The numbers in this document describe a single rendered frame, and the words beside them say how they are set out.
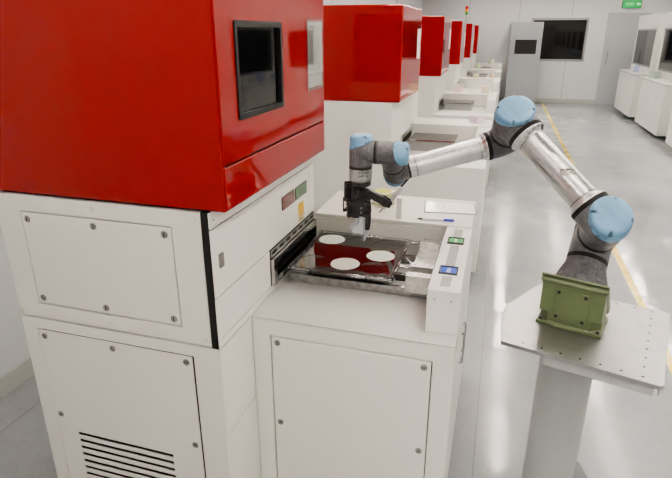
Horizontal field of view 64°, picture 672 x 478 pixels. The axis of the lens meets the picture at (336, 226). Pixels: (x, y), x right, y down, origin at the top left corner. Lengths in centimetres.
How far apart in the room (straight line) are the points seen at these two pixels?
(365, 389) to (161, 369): 61
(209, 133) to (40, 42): 50
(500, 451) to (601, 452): 42
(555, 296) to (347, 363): 65
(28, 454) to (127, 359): 106
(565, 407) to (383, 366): 58
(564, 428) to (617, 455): 78
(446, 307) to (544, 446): 62
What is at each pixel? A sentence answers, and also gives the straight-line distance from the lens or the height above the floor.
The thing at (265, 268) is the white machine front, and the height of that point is 93.
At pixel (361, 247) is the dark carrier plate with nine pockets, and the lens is 200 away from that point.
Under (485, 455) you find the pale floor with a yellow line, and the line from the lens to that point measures 250.
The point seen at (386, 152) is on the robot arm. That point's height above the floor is 130.
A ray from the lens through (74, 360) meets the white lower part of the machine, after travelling 192.
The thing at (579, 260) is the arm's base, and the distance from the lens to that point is 173.
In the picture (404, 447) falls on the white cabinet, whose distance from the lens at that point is 182.
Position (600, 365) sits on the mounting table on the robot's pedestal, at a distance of 163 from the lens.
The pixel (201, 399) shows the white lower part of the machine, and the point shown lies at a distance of 170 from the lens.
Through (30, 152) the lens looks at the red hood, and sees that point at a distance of 170.
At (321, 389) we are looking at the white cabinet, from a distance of 176.
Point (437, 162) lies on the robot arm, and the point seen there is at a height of 124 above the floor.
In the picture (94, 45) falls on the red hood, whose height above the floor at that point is 162.
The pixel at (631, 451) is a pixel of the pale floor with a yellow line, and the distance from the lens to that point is 273.
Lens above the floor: 165
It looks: 20 degrees down
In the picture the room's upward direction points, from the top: straight up
